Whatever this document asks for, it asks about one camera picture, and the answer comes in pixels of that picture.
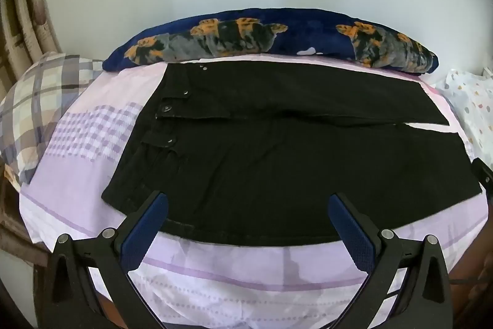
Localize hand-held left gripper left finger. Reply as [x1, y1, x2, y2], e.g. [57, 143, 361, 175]
[37, 191, 170, 329]

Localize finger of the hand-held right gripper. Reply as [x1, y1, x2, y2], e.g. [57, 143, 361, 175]
[471, 157, 493, 195]

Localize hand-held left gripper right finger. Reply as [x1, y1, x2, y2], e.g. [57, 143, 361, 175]
[327, 192, 454, 329]

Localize black pants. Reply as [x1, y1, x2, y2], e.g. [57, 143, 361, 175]
[101, 61, 483, 247]

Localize white dotted cloth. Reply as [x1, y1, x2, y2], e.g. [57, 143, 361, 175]
[431, 69, 493, 160]

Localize pink and purple bed sheet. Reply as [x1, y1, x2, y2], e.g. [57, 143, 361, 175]
[19, 55, 487, 329]

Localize plaid pillow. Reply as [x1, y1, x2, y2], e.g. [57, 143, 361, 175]
[0, 51, 104, 185]

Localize brown wooden bed frame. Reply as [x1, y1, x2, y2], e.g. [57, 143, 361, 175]
[0, 163, 43, 268]

